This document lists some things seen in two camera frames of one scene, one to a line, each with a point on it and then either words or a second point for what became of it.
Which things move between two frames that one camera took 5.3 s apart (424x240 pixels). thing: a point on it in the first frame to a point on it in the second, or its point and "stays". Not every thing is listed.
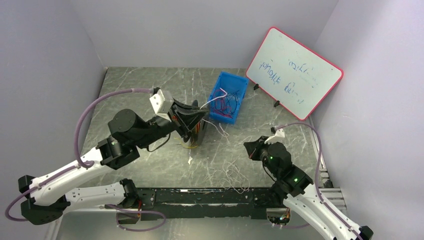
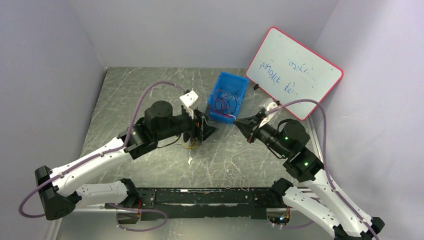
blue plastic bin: [227, 97] stays
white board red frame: [297, 77] stays
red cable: [220, 107] stays
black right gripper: [253, 148] to [253, 131]
